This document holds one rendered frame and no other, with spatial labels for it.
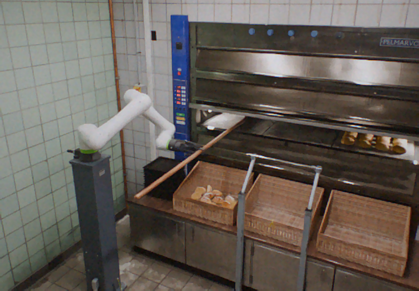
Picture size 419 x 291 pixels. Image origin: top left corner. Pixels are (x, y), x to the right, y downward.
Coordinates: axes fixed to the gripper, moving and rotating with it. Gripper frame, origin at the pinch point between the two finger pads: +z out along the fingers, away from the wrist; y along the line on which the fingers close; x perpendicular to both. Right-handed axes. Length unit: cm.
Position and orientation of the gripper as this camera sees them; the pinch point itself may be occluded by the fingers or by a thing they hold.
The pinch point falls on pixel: (200, 151)
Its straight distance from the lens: 276.4
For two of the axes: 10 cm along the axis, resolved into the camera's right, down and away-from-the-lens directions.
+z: 8.9, 1.6, -4.2
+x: -4.5, 3.0, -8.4
